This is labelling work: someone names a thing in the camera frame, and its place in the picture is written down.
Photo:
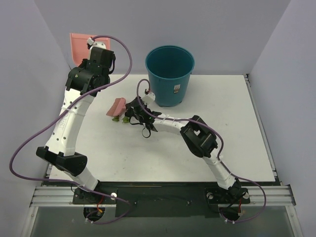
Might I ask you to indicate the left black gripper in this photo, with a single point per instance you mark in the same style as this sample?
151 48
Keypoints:
91 65

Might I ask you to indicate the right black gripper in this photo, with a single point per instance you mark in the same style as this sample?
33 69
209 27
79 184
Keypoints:
133 110

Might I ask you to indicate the pink hand brush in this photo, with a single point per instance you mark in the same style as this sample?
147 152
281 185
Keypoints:
117 108

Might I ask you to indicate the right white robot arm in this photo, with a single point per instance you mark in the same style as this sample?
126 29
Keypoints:
201 141

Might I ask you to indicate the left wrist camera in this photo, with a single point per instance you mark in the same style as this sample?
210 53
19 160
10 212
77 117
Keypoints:
95 43

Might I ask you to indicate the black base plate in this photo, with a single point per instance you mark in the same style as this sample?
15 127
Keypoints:
166 199

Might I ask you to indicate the pink dustpan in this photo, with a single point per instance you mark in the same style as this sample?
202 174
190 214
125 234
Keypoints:
79 48

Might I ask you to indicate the teal plastic bucket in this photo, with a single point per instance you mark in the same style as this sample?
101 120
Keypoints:
169 68

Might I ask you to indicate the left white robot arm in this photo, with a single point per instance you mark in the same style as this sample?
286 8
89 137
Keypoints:
60 149

